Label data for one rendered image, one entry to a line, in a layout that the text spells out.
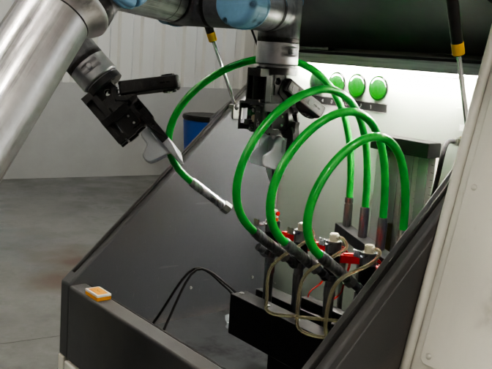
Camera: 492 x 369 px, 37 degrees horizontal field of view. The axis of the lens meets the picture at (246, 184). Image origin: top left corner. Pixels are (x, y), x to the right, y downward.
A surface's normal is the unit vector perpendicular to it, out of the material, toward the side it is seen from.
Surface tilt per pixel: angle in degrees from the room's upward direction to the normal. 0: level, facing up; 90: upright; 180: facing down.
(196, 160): 90
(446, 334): 76
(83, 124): 90
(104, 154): 90
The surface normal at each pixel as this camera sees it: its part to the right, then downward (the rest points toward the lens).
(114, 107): 0.06, -0.04
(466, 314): -0.74, -0.18
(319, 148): -0.78, 0.06
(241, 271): 0.62, 0.18
